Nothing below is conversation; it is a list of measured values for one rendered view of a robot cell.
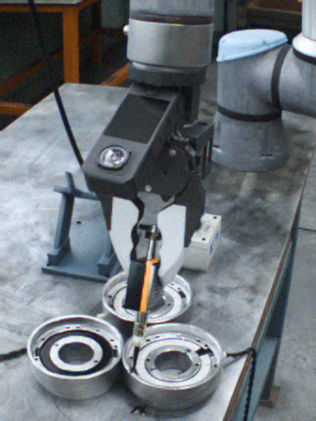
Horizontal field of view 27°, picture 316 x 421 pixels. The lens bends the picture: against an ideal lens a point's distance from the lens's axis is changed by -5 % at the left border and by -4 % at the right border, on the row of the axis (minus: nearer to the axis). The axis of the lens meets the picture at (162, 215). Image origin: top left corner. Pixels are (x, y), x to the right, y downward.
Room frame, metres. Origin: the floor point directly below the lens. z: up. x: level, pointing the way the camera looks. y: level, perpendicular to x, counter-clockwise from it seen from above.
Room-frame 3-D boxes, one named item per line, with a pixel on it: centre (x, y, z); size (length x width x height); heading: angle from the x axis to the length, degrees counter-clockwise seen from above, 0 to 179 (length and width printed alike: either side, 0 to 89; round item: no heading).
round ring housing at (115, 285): (0.61, 0.02, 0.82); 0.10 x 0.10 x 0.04
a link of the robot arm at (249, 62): (1.07, -0.16, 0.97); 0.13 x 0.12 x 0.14; 59
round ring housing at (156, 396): (0.51, -0.01, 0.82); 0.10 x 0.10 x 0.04
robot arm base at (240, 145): (1.07, -0.15, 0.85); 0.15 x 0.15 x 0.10
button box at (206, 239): (0.76, -0.04, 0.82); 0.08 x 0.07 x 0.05; 162
